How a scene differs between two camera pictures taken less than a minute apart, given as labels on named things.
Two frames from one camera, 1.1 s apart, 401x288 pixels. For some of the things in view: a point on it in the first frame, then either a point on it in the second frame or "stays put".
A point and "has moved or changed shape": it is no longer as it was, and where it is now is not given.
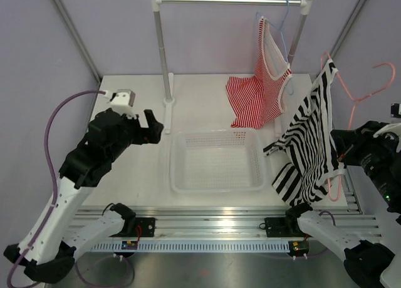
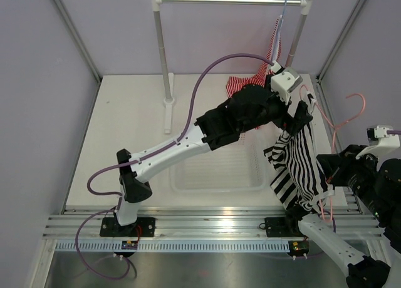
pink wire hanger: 339,193 -> 336,129
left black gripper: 151,134 -> 291,124
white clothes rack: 306,0 stays put
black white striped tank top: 309,146 has moved or changed shape
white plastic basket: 217,161 stays put
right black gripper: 349,142 -> 334,165
